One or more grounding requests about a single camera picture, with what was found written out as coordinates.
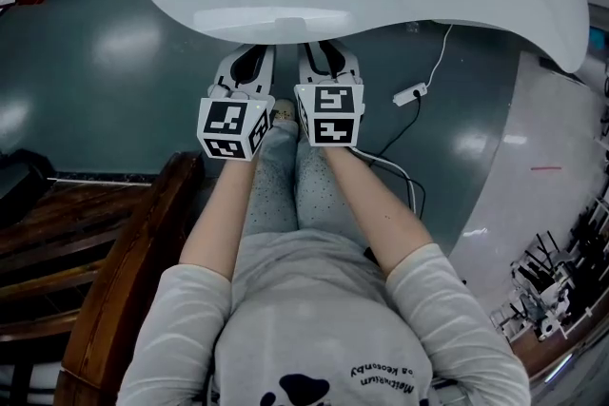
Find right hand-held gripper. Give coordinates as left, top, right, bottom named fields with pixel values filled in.
left=292, top=39, right=366, bottom=149

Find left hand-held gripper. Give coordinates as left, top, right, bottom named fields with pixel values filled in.
left=196, top=43, right=278, bottom=164

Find person's left forearm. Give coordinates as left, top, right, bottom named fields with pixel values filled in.
left=179, top=156, right=256, bottom=282

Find person's right forearm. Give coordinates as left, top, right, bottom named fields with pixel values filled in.
left=323, top=145, right=434, bottom=275

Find person's left shoe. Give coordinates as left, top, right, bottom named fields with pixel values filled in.
left=273, top=98, right=299, bottom=123

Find white power strip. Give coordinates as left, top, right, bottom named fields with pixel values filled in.
left=392, top=82, right=428, bottom=106

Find light grey speckled trousers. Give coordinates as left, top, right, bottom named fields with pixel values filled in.
left=242, top=118, right=368, bottom=248

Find dark wooden bench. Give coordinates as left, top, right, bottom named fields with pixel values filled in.
left=0, top=150, right=206, bottom=406

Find black bag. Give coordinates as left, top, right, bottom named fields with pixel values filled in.
left=0, top=148, right=54, bottom=202

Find person's arm in white sleeve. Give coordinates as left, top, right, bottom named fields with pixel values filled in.
left=116, top=227, right=532, bottom=406

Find black and white equipment cluster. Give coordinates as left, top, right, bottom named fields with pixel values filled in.
left=489, top=199, right=609, bottom=344

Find black cable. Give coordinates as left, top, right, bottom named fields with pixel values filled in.
left=378, top=93, right=426, bottom=219

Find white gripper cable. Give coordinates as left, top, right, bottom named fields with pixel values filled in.
left=354, top=148, right=426, bottom=218

